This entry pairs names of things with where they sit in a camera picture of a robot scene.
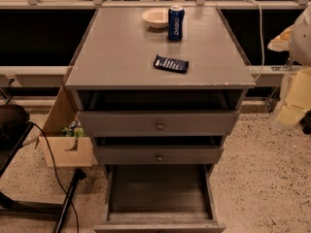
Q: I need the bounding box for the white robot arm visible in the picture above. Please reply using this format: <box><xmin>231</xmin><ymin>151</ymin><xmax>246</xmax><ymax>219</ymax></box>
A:
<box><xmin>267</xmin><ymin>6</ymin><xmax>311</xmax><ymax>126</ymax></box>

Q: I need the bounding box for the green snack bag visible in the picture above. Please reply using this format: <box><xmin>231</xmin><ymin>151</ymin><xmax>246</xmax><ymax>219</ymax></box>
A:
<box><xmin>61</xmin><ymin>120</ymin><xmax>85</xmax><ymax>138</ymax></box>

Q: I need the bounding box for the white bowl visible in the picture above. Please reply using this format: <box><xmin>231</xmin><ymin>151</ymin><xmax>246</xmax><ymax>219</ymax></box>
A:
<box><xmin>142</xmin><ymin>8</ymin><xmax>168</xmax><ymax>29</ymax></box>

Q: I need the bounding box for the top grey drawer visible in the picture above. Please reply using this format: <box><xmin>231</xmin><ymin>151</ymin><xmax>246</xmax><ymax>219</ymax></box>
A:
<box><xmin>78</xmin><ymin>111</ymin><xmax>239</xmax><ymax>137</ymax></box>

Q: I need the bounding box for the black cable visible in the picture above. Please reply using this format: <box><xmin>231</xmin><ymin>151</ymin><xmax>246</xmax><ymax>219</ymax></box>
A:
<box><xmin>26</xmin><ymin>120</ymin><xmax>81</xmax><ymax>233</ymax></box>

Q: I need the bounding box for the cardboard box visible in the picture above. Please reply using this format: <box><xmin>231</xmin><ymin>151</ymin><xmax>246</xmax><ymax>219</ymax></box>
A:
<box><xmin>39</xmin><ymin>87</ymin><xmax>94</xmax><ymax>167</ymax></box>

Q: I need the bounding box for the bottom grey open drawer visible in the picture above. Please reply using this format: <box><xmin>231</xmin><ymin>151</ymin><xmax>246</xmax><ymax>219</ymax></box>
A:
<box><xmin>94</xmin><ymin>164</ymin><xmax>225</xmax><ymax>233</ymax></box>

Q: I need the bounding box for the blue rxbar blueberry wrapper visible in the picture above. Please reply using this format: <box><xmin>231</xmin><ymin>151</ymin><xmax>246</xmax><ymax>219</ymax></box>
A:
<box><xmin>154</xmin><ymin>55</ymin><xmax>189</xmax><ymax>74</ymax></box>

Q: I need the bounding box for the black cart stand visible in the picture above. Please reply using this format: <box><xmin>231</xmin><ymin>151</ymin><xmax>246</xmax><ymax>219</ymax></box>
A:
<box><xmin>0</xmin><ymin>104</ymin><xmax>87</xmax><ymax>233</ymax></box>

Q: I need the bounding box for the blue pepsi can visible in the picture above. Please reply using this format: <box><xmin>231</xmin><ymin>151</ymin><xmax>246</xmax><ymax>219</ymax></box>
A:
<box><xmin>168</xmin><ymin>5</ymin><xmax>185</xmax><ymax>41</ymax></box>

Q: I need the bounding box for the white cable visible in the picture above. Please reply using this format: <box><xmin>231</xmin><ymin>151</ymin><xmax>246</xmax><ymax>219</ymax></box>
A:
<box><xmin>244</xmin><ymin>0</ymin><xmax>266</xmax><ymax>83</ymax></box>

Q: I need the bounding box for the middle grey drawer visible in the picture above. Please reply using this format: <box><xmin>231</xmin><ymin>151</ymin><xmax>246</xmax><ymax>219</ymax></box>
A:
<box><xmin>93</xmin><ymin>147</ymin><xmax>224</xmax><ymax>165</ymax></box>

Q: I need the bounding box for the grey drawer cabinet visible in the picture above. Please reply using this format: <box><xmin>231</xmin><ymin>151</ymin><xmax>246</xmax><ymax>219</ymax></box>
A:
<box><xmin>64</xmin><ymin>6</ymin><xmax>257</xmax><ymax>233</ymax></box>

